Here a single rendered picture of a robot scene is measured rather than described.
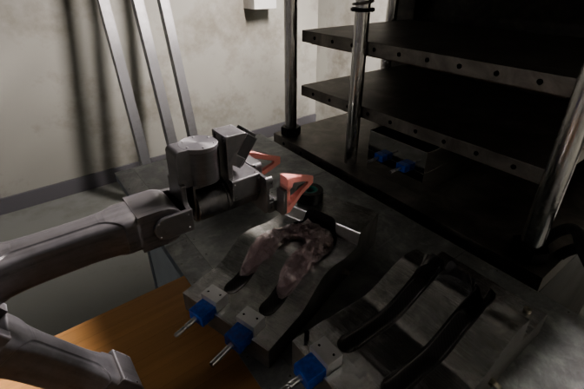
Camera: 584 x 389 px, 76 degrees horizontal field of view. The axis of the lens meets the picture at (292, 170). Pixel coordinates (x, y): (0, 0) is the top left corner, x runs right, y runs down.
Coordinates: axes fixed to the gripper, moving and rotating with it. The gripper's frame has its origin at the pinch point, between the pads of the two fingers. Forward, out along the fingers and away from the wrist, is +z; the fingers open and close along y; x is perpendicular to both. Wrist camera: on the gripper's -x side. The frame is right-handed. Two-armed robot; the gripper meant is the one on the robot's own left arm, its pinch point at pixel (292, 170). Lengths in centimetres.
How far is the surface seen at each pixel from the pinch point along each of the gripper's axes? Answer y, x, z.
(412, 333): -22.6, 31.1, 13.2
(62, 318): 125, 121, -45
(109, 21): 217, -6, 26
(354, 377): -22.1, 30.8, -2.8
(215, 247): 35, 40, 0
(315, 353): -15.7, 28.6, -6.2
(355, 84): 50, 5, 71
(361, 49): 50, -8, 72
